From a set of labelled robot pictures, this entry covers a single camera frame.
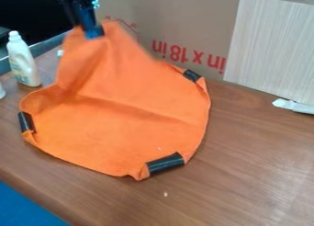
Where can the orange cloth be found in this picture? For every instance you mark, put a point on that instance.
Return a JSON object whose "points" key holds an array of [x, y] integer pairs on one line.
{"points": [[118, 113]]}

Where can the white plastic bottle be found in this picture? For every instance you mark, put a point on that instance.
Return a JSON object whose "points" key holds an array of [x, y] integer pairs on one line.
{"points": [[23, 61]]}

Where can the cardboard box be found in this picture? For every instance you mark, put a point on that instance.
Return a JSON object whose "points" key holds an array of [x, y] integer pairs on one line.
{"points": [[184, 27]]}

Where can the light wooden board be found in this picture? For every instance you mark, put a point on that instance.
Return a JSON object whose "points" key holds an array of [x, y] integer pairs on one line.
{"points": [[274, 46]]}

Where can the crumpled white paper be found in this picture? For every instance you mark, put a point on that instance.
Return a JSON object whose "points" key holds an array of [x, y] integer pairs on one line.
{"points": [[292, 105]]}

